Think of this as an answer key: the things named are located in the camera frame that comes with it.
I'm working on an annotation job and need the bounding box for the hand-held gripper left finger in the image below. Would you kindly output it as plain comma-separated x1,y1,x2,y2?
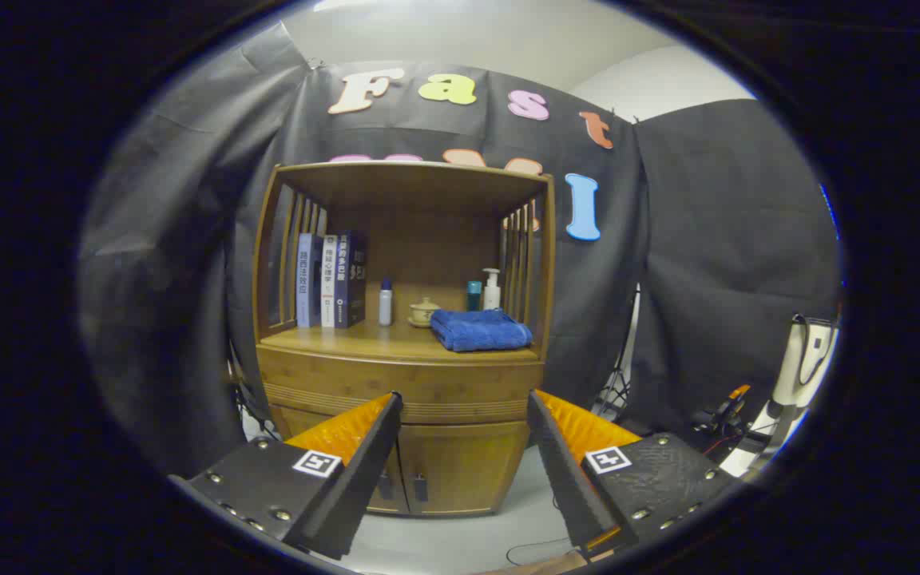
176,390,405,561

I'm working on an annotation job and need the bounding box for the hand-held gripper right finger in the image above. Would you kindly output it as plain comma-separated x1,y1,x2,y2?
525,388,736,560

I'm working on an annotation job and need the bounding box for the wooden drawer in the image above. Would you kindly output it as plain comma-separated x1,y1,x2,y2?
257,350,545,424

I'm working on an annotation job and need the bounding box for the wooden countertop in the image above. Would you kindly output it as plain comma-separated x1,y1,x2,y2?
259,319,545,367

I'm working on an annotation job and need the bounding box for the wooden cabinet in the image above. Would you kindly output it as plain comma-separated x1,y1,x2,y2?
251,160,557,518

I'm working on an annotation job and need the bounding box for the black tripod stand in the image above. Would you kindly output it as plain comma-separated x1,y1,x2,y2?
592,284,640,420

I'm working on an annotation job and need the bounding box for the blue folded towel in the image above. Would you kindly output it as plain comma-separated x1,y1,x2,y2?
430,308,533,353

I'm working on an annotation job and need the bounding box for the black orange tool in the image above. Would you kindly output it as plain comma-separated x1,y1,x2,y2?
692,383,772,448

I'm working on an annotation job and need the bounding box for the beige lidded tea cup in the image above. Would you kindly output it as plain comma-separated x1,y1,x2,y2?
407,297,442,329

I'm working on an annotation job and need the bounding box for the dark navy book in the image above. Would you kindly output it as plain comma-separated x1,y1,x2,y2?
335,231,367,329

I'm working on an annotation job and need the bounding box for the white spine book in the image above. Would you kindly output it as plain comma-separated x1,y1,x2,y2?
320,234,341,328

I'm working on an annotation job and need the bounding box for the grey-blue book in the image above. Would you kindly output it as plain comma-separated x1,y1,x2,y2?
296,232,325,328

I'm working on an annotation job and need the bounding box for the white plastic device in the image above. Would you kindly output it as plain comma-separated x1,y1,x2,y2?
740,315,838,480

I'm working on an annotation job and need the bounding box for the black cable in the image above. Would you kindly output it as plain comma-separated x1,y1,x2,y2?
506,539,581,566

